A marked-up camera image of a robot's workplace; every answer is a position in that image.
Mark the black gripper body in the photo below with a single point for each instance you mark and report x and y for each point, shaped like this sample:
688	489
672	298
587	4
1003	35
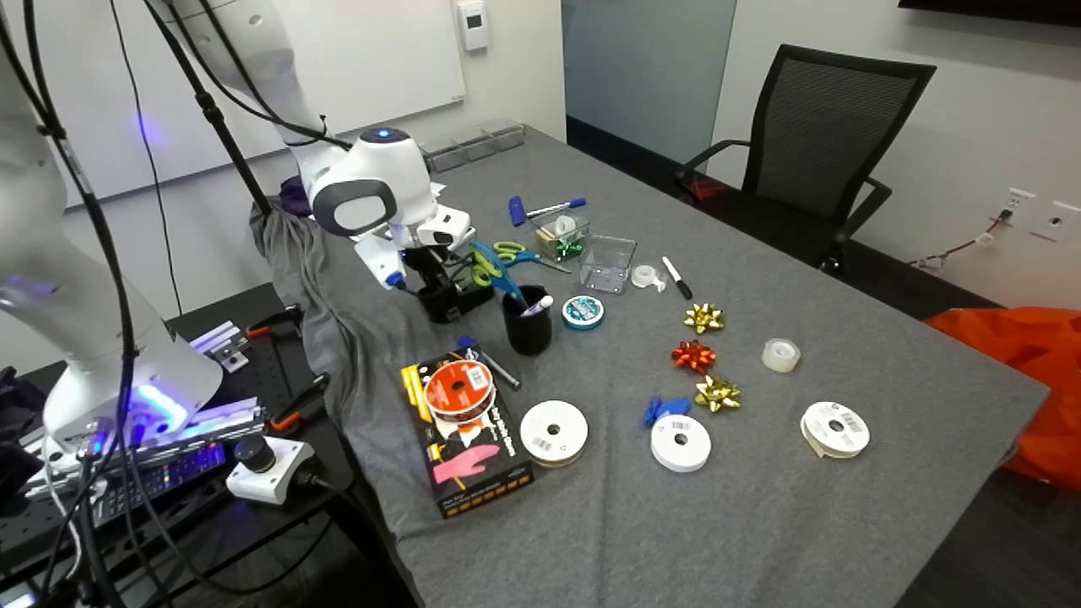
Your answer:
435	272

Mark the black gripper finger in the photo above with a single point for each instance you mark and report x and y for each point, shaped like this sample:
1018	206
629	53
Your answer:
435	306
477	294

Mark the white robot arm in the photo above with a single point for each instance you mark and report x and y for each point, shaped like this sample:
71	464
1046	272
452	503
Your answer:
371	181

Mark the small clear tape dispenser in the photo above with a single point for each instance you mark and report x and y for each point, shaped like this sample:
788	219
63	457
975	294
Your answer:
559	238

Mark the teal tape roll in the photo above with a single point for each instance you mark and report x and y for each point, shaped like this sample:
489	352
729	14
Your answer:
581	312

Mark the clear tape roll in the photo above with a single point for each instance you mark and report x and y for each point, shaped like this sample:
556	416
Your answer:
647	277

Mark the green blue scissors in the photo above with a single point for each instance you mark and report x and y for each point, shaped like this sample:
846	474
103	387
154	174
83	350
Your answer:
501	257

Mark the black mug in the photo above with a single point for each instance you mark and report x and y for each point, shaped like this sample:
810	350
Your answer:
524	332

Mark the blue capped marker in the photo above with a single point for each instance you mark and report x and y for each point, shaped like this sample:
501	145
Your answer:
486	358

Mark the red ribbon spool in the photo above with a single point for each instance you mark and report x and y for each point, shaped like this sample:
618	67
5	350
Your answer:
461	390

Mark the blue white marker pen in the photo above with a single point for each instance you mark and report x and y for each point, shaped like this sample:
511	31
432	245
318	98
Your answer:
559	206

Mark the clear plastic box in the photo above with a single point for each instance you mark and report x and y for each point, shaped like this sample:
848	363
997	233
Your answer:
610	265

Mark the large white ribbon spool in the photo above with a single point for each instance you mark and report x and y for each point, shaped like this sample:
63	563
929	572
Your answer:
556	431

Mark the purple cloth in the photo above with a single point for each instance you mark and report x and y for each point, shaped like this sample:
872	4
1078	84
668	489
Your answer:
296	199

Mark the black bar clamp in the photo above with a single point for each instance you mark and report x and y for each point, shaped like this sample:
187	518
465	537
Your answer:
274	324

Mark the black printed cardboard box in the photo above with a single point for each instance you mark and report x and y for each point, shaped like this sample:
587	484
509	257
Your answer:
475	476

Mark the black white marker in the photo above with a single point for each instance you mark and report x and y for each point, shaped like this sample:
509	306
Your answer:
677	277

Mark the blue gift bow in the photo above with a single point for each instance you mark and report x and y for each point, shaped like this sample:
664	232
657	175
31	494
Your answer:
659	411

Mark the red gift bow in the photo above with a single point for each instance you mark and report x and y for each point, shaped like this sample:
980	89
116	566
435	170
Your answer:
693	355

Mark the gold gift bow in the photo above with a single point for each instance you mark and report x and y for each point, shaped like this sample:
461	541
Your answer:
718	394
705	319

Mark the white whiteboard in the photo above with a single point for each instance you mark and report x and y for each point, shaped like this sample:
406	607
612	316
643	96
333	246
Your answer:
358	55

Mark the white box black knob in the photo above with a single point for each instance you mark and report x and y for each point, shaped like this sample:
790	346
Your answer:
274	476

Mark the gray table cloth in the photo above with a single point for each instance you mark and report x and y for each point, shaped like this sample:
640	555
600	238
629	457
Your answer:
729	518

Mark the white spool gold ribbon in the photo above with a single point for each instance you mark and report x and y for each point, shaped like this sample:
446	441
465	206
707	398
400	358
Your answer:
836	431

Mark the black mesh office chair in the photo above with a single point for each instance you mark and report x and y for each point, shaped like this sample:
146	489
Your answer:
831	121

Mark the orange bag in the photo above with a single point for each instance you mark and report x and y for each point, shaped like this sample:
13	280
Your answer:
1033	358

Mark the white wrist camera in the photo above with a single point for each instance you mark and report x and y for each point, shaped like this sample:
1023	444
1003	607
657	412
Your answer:
442	227

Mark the white wall thermostat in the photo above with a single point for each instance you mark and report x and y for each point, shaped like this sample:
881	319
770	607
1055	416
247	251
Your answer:
475	24

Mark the white wall outlet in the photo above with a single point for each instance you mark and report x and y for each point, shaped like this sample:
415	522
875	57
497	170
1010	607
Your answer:
1018	203
1066	219

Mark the black wall television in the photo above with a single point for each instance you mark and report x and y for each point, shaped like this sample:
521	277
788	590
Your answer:
991	9

